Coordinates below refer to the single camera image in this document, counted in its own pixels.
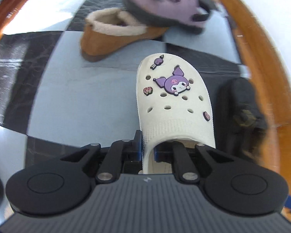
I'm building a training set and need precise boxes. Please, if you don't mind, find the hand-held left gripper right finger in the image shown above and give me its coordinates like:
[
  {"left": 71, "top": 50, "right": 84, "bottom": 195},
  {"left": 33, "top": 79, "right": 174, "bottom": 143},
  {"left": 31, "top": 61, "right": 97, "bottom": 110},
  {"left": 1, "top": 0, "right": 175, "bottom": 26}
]
[{"left": 153, "top": 141, "right": 234, "bottom": 183}]

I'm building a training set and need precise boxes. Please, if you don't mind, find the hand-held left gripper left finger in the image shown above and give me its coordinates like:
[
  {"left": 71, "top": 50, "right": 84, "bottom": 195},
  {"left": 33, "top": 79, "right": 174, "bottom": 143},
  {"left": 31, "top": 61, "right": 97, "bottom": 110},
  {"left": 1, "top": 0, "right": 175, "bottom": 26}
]
[{"left": 59, "top": 130, "right": 143, "bottom": 183}]

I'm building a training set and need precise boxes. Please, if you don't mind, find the white clog large face charm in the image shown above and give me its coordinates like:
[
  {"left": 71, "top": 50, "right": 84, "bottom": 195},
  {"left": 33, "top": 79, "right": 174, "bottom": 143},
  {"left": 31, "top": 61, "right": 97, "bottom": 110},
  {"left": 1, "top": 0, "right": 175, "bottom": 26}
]
[{"left": 136, "top": 53, "right": 216, "bottom": 175}]

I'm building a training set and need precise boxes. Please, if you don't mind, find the black leather buckle shoe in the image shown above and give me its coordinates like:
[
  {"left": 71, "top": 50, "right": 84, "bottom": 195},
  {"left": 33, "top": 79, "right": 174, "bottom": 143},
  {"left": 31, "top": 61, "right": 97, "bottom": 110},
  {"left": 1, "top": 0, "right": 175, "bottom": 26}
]
[{"left": 217, "top": 78, "right": 268, "bottom": 161}]

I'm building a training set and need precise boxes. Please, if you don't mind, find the tan fleece-lined slipper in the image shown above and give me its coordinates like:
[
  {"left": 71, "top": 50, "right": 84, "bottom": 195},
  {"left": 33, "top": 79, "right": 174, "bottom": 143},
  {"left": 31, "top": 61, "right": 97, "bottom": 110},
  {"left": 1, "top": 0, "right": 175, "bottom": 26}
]
[{"left": 80, "top": 8, "right": 169, "bottom": 62}]

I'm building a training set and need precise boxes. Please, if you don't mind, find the purple cartoon clog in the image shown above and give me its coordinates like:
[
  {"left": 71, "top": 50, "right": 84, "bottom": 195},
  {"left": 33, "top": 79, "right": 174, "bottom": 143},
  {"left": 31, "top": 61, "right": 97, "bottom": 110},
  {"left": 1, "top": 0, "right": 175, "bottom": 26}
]
[{"left": 124, "top": 0, "right": 217, "bottom": 35}]

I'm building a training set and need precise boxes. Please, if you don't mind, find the black and white checkered mat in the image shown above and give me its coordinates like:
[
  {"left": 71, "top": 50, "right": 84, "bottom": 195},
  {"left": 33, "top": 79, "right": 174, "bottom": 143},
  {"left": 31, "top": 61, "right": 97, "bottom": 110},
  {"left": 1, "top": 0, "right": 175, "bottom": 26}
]
[{"left": 0, "top": 0, "right": 251, "bottom": 226}]

